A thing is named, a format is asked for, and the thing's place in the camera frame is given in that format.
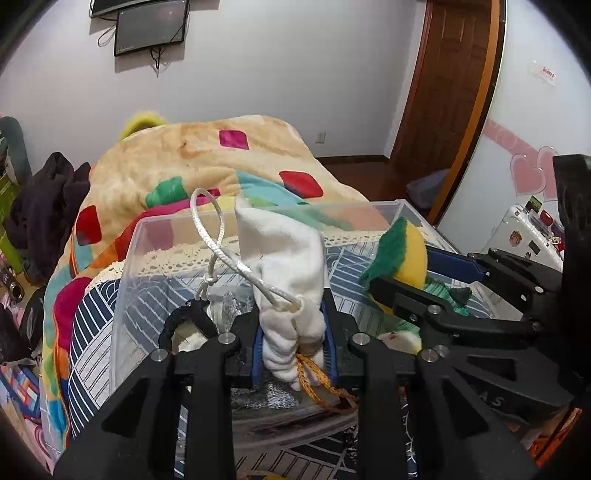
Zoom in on dark clothes pile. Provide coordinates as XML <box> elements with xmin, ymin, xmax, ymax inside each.
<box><xmin>4</xmin><ymin>151</ymin><xmax>92</xmax><ymax>280</ymax></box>

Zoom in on grey cushion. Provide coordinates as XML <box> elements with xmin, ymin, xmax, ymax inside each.
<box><xmin>0</xmin><ymin>116</ymin><xmax>33</xmax><ymax>186</ymax></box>

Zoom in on black ring band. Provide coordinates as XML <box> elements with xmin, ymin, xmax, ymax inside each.
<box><xmin>158</xmin><ymin>300</ymin><xmax>219</xmax><ymax>357</ymax></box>

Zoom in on white wall label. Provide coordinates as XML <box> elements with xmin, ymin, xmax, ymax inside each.
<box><xmin>528</xmin><ymin>60</ymin><xmax>557</xmax><ymax>86</ymax></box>

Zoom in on dark bag on floor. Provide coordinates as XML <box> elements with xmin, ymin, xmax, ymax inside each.
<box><xmin>406</xmin><ymin>168</ymin><xmax>452</xmax><ymax>214</ymax></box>

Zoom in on white suitcase with stickers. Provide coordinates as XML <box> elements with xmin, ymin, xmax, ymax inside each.
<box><xmin>485</xmin><ymin>196</ymin><xmax>568</xmax><ymax>274</ymax></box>

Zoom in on cream lace cloth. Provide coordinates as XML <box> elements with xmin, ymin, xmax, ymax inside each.
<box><xmin>88</xmin><ymin>226</ymin><xmax>386</xmax><ymax>289</ymax></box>

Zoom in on colourful patterned fleece blanket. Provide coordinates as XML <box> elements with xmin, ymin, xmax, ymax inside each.
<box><xmin>39</xmin><ymin>114</ymin><xmax>386</xmax><ymax>446</ymax></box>

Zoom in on green knitted cloth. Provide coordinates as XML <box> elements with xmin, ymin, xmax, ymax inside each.
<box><xmin>424</xmin><ymin>278</ymin><xmax>474</xmax><ymax>317</ymax></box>

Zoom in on yellow green fluffy plush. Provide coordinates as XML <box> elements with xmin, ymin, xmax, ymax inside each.
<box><xmin>117</xmin><ymin>110</ymin><xmax>170</xmax><ymax>142</ymax></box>

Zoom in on white drawstring cloth bag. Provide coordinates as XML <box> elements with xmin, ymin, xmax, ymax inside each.
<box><xmin>189</xmin><ymin>187</ymin><xmax>329</xmax><ymax>393</ymax></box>

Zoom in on black plastic bag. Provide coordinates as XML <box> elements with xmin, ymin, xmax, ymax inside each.
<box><xmin>0</xmin><ymin>285</ymin><xmax>48</xmax><ymax>366</ymax></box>

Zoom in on white plush toy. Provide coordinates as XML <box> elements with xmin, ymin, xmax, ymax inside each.
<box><xmin>378</xmin><ymin>330</ymin><xmax>423</xmax><ymax>355</ymax></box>

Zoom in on colourful printed cloth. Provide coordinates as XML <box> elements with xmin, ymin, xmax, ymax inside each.
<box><xmin>0</xmin><ymin>360</ymin><xmax>55</xmax><ymax>467</ymax></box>

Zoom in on yellow green sponge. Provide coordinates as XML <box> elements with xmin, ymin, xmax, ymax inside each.
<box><xmin>359</xmin><ymin>217</ymin><xmax>429</xmax><ymax>315</ymax></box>

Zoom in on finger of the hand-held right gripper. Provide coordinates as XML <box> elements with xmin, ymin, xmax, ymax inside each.
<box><xmin>368</xmin><ymin>273</ymin><xmax>548</xmax><ymax>337</ymax></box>
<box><xmin>425</xmin><ymin>246</ymin><xmax>565</xmax><ymax>309</ymax></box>

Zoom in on brown wooden door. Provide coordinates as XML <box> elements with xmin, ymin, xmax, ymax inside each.
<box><xmin>390</xmin><ymin>0</ymin><xmax>505</xmax><ymax>224</ymax></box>

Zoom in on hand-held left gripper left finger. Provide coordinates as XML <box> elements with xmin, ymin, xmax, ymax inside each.
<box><xmin>53</xmin><ymin>302</ymin><xmax>267</xmax><ymax>480</ymax></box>

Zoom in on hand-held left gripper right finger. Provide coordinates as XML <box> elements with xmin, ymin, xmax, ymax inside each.
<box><xmin>322</xmin><ymin>290</ymin><xmax>542</xmax><ymax>480</ymax></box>

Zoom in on orange braided cord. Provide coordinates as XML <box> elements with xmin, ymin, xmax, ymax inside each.
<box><xmin>295</xmin><ymin>353</ymin><xmax>359</xmax><ymax>412</ymax></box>

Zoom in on black monitor cable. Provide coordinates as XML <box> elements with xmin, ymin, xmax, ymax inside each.
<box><xmin>148</xmin><ymin>46</ymin><xmax>168</xmax><ymax>78</ymax></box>

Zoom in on pink heart wall stickers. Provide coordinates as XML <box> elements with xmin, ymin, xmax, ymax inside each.
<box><xmin>484</xmin><ymin>120</ymin><xmax>560</xmax><ymax>205</ymax></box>

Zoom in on wall-mounted black monitor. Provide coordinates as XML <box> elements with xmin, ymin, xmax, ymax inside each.
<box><xmin>113</xmin><ymin>0</ymin><xmax>191</xmax><ymax>57</ymax></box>

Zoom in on clear plastic storage box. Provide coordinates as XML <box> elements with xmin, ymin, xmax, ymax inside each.
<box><xmin>110</xmin><ymin>199</ymin><xmax>509</xmax><ymax>467</ymax></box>

